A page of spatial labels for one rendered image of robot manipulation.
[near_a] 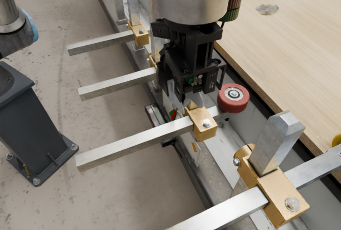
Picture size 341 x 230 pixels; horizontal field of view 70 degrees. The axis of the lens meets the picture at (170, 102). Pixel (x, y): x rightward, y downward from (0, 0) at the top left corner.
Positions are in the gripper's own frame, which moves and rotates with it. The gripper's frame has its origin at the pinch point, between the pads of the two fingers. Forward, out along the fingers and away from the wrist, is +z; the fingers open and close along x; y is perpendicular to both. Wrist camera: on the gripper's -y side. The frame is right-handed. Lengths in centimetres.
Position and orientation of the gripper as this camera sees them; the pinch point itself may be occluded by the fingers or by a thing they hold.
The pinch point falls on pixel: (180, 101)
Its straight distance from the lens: 48.0
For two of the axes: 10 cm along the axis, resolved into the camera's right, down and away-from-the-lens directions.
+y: 3.8, 7.0, -6.1
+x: 9.2, -2.9, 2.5
